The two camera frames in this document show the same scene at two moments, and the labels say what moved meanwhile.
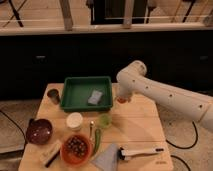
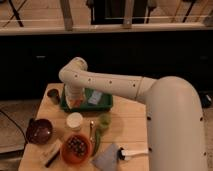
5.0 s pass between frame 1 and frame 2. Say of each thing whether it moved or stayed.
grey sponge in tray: stayed
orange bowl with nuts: stayed
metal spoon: stayed
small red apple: moved
